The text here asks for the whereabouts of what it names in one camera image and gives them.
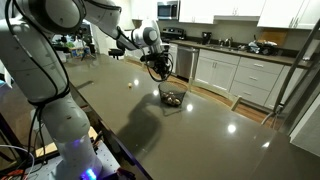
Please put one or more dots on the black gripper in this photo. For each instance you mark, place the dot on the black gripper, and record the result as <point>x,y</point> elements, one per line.
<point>156,60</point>

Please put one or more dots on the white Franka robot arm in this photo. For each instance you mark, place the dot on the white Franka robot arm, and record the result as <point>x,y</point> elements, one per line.
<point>36,66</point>

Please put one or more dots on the stainless steel dishwasher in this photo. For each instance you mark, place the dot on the stainless steel dishwasher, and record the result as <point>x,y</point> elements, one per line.
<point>185,61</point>

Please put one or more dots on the white narrow base cabinet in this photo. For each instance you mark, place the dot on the white narrow base cabinet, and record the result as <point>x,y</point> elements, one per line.
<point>173,50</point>

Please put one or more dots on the black and steel stove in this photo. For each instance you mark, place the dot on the black and steel stove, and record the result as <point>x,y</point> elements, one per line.
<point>173,33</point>

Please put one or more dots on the white two-door base cabinet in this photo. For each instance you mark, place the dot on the white two-door base cabinet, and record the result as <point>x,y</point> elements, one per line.
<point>215,70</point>

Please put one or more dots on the black stool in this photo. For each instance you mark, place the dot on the black stool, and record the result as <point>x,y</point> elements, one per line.
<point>116,52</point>

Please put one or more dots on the black coffee maker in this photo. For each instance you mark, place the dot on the black coffee maker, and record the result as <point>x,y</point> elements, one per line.
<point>206,37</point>

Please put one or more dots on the stainless steel microwave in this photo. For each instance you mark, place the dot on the stainless steel microwave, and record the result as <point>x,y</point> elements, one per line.
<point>167,10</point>

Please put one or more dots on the chrome kitchen faucet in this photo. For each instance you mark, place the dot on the chrome kitchen faucet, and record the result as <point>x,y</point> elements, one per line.
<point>228,41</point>

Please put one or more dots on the white drawer base cabinet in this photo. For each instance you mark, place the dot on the white drawer base cabinet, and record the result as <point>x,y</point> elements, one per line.
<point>255,80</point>

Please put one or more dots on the colourful clutter pile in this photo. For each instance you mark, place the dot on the colourful clutter pile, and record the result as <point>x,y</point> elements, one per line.
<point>75,48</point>

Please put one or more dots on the pile of dishes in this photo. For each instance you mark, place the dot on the pile of dishes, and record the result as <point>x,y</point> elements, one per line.
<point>263,47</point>

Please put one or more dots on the wooden cutting board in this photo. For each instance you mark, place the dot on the wooden cutting board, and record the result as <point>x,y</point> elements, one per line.
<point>273,36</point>

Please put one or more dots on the dark kitchen countertop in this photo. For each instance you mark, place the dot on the dark kitchen countertop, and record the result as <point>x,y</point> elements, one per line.
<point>286,59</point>

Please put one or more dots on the grey metal stand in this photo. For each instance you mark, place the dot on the grey metal stand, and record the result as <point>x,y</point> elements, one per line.
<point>293,73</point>

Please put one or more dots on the white chair frame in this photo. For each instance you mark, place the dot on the white chair frame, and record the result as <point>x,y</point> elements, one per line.
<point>213,88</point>

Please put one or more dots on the grey perforated robot base plate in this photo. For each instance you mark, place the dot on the grey perforated robot base plate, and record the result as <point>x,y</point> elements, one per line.
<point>106,160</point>

